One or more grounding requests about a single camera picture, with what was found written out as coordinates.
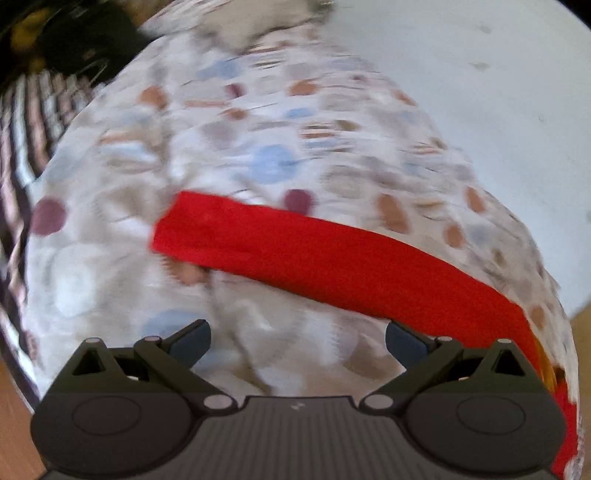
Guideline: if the yellow cloth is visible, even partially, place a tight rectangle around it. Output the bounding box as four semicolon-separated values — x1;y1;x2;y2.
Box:
8;10;48;52

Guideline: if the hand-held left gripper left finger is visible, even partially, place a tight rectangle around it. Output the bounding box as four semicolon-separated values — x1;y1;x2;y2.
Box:
59;319;238;418

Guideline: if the red garment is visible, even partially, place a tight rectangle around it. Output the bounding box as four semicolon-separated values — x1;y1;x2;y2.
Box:
150;191;580;478

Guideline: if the striped cloth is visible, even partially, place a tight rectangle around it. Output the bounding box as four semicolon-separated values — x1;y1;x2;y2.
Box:
0;69;108;412

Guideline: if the dark clothes pile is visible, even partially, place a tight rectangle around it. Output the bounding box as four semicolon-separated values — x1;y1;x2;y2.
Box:
37;4;149;86

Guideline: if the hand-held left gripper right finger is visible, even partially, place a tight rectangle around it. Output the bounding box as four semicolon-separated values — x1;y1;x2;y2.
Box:
360;320;544;416

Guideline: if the dotted patterned blanket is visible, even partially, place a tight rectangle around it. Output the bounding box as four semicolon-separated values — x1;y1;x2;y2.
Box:
23;0;578;480

